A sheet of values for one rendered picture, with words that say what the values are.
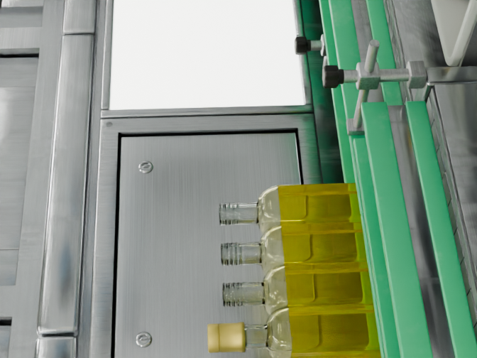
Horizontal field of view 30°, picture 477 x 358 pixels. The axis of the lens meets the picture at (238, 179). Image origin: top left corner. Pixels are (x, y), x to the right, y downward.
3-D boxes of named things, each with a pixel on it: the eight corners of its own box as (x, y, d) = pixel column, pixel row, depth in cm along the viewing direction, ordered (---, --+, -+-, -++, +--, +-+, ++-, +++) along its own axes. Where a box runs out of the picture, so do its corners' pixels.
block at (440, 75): (460, 108, 119) (408, 109, 119) (478, 60, 111) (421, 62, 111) (465, 129, 117) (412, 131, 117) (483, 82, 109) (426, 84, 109)
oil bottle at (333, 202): (410, 202, 121) (253, 206, 120) (418, 178, 116) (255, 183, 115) (417, 237, 118) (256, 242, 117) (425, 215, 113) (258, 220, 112)
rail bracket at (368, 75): (406, 118, 120) (314, 121, 120) (431, 31, 106) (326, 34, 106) (409, 136, 118) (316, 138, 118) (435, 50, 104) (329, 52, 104)
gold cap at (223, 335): (245, 358, 106) (208, 359, 105) (243, 339, 109) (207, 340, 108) (245, 334, 104) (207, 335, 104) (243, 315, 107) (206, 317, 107)
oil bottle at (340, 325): (432, 317, 111) (262, 324, 110) (442, 298, 106) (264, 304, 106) (440, 360, 108) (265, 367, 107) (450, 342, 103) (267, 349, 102)
